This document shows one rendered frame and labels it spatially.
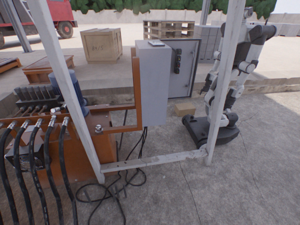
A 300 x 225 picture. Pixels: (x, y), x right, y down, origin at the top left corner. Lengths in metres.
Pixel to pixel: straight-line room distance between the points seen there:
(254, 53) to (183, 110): 1.29
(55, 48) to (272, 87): 4.02
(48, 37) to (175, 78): 1.09
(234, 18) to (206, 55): 3.39
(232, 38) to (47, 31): 0.91
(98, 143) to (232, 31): 1.22
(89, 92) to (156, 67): 1.97
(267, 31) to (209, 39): 2.83
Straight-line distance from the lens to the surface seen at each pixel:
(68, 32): 11.07
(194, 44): 1.46
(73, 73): 1.35
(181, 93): 1.58
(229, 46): 0.97
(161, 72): 0.95
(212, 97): 1.70
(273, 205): 1.88
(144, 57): 0.91
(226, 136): 2.01
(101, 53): 4.13
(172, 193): 1.56
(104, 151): 1.38
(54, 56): 0.82
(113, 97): 2.71
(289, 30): 16.18
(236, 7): 0.93
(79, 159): 1.46
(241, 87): 1.54
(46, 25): 0.80
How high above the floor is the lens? 1.41
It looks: 35 degrees down
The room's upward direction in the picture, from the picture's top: straight up
